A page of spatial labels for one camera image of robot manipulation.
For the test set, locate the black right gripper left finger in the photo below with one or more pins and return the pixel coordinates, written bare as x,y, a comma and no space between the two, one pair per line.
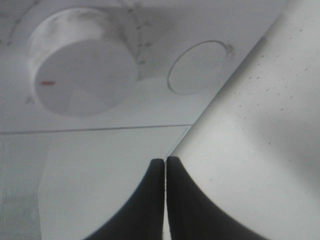
142,216

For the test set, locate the white lower timer knob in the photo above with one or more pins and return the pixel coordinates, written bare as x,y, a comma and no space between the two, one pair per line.
80,62

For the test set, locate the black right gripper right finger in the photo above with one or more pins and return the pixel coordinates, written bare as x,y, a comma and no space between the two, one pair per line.
192,215

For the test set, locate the white microwave oven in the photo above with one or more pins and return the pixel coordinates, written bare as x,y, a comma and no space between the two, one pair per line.
157,31

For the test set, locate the round white door release button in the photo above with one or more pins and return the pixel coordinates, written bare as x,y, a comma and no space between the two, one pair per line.
197,67

